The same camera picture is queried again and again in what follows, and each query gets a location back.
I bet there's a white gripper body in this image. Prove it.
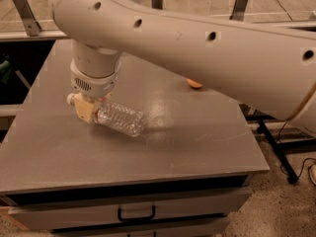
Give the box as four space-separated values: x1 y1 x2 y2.
70 61 120 99

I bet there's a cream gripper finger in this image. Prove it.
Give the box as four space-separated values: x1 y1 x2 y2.
73 93 100 122

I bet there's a clear plastic water bottle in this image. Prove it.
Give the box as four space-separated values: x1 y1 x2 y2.
66 93 145 137

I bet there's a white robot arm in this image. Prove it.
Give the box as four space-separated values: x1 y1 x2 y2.
48 0 316 135

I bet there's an orange fruit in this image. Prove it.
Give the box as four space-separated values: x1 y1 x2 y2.
187 79 202 89

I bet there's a grey upper drawer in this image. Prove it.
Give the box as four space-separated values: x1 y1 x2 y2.
9 187 252 230

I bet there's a grey drawer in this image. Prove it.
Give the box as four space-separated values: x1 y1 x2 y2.
9 187 252 230
51 217 229 237

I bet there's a grey lower drawer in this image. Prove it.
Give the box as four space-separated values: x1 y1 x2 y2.
51 217 229 237

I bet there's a black stand leg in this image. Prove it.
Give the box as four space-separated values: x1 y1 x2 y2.
257 120 299 185

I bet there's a left metal railing bracket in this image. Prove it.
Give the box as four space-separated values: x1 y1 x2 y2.
12 0 41 37

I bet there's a grey metal window rail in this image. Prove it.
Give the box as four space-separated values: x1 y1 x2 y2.
0 19 316 43

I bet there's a black drawer handle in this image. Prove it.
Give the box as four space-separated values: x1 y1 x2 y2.
117 205 156 222

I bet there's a right metal railing bracket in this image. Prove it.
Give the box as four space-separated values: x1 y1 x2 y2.
230 0 249 21

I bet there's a black floor cable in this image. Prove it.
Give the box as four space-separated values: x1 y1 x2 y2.
279 157 316 187

